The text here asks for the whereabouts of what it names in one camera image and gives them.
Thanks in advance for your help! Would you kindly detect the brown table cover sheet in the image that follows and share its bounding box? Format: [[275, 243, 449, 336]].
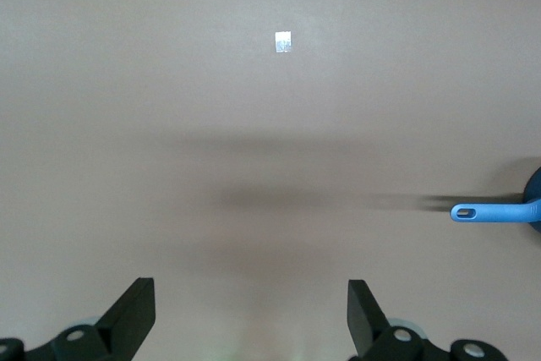
[[0, 0, 541, 361]]

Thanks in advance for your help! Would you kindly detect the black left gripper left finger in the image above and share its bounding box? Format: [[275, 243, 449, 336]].
[[25, 277, 156, 361]]

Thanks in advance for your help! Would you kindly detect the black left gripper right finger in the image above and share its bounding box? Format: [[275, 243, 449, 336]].
[[347, 279, 453, 361]]

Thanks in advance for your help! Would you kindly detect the dark pot with blue handle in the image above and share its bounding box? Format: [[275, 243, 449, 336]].
[[450, 165, 541, 244]]

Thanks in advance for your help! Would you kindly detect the small white tape square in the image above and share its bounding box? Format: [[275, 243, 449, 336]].
[[274, 30, 293, 55]]

